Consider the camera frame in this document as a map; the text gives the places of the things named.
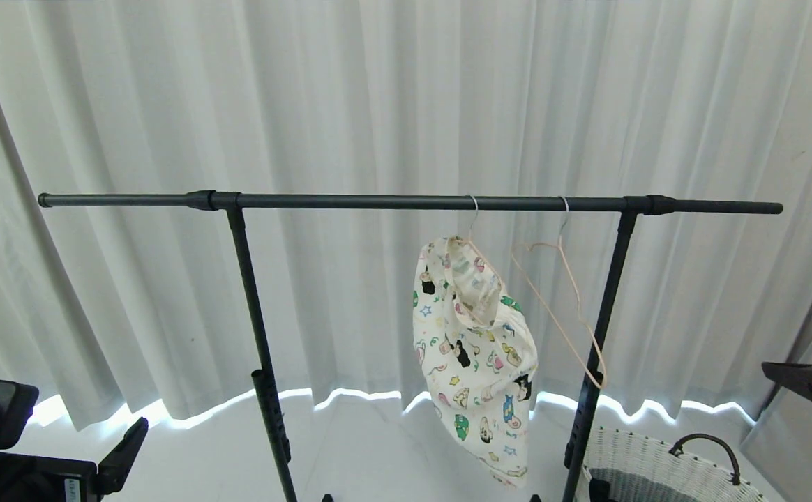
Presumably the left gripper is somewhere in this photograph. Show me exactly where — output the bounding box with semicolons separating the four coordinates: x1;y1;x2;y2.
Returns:
0;416;151;502

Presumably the cream printed garment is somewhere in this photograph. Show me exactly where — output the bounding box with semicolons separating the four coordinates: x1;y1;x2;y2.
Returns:
411;235;540;488

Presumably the pink clothes hanger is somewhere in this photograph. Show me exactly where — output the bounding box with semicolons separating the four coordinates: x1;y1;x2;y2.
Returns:
447;194;512;329
510;195;610;390

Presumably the white laundry basket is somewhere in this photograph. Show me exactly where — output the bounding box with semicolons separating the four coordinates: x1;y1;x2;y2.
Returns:
574;426;770;502

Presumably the black clothes rack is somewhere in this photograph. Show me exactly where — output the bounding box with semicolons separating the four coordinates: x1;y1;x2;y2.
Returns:
37;190;784;502

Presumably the white curtain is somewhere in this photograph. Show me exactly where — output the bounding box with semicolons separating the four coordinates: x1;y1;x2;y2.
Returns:
0;0;812;432

